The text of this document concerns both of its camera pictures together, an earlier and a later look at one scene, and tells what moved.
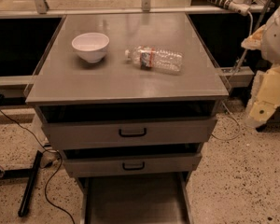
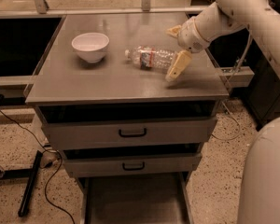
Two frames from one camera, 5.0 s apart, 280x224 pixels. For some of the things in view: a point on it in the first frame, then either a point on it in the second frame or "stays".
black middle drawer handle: (133, 169) stays
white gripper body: (277, 39) to (189, 36)
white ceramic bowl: (91, 46) stays
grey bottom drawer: (137, 199) stays
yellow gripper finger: (255, 40) to (174, 31)
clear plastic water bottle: (149, 57) stays
